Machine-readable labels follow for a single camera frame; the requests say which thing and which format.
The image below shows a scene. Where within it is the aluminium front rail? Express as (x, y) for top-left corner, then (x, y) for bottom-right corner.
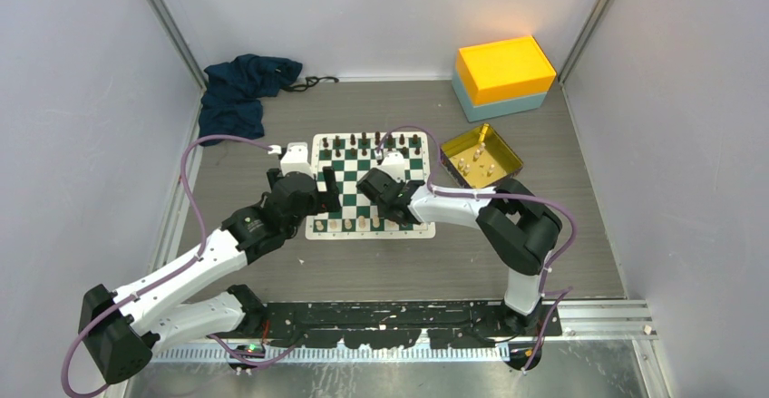
(152, 343), (510, 364)

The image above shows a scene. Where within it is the green white chess board mat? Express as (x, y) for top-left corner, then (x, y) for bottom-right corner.
(305, 132), (436, 241)

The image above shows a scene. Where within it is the dark blue cloth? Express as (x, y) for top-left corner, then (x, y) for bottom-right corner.
(198, 53), (303, 140)

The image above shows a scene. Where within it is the black cord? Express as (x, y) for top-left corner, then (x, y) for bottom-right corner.
(282, 74), (340, 93)

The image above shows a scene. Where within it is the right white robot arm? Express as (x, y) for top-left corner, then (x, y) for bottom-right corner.
(356, 169), (563, 335)

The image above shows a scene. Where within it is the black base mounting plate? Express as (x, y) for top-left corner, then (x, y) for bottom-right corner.
(225, 300), (562, 350)

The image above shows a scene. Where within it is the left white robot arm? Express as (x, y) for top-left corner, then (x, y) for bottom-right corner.
(75, 167), (341, 385)

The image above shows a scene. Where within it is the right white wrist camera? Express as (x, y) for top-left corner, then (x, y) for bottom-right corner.
(376, 151), (408, 182)

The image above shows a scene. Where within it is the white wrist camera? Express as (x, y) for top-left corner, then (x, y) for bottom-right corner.
(267, 142), (315, 182)
(376, 151), (408, 182)

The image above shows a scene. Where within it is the yellow box lid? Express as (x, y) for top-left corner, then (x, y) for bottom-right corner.
(455, 35), (556, 105)

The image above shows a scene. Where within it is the light blue box base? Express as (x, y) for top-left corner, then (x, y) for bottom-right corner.
(452, 72), (548, 122)

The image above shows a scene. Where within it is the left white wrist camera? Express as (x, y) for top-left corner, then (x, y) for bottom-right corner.
(267, 142), (315, 182)

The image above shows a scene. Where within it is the gold metal tin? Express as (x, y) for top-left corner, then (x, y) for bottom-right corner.
(440, 123), (524, 189)

